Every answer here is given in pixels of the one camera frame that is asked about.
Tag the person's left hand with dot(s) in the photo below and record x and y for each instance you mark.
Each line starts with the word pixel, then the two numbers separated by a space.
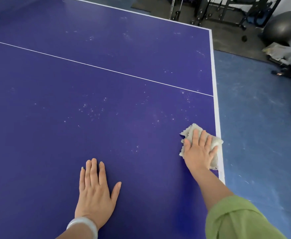
pixel 94 196

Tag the blue table tennis table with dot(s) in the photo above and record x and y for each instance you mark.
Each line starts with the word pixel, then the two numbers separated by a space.
pixel 98 97

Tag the black weight bench machine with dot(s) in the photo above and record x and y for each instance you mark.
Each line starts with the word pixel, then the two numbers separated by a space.
pixel 245 12

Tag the crumpled beige paper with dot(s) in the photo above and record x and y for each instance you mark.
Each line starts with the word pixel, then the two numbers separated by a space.
pixel 282 53

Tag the grey exercise ball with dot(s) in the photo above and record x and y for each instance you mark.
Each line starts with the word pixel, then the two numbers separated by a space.
pixel 282 27

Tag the dark floor mat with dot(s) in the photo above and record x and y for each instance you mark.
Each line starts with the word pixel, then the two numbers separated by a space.
pixel 230 39

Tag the person's right forearm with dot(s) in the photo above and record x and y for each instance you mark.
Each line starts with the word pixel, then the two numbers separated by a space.
pixel 212 186

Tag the person's left forearm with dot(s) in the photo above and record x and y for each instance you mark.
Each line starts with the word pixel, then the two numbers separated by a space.
pixel 75 232

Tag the person's right hand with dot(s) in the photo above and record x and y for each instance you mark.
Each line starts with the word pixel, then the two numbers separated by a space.
pixel 199 154

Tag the green right sleeve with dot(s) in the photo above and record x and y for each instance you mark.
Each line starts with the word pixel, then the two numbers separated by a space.
pixel 240 219

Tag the grey cleaning cloth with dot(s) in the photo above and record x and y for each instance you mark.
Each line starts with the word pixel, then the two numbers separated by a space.
pixel 187 131

